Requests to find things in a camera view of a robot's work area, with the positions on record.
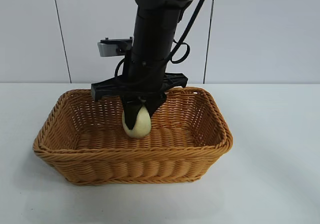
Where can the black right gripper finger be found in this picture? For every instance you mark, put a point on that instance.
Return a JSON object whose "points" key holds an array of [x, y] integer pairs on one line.
{"points": [[131, 113], [155, 103]]}

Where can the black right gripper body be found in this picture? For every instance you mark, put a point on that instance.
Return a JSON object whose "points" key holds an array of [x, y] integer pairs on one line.
{"points": [[145, 78]]}

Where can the pale yellow egg yolk pastry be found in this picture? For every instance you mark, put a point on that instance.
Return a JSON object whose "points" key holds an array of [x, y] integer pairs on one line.
{"points": [[143, 126]]}

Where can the woven brown wicker basket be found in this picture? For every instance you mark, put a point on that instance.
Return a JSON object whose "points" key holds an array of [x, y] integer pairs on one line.
{"points": [[125, 164]]}

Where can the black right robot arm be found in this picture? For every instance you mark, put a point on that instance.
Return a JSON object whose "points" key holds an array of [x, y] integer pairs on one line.
{"points": [[155, 33]]}

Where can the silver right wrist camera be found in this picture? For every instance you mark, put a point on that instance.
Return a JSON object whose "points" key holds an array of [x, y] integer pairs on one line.
{"points": [[107, 48]]}

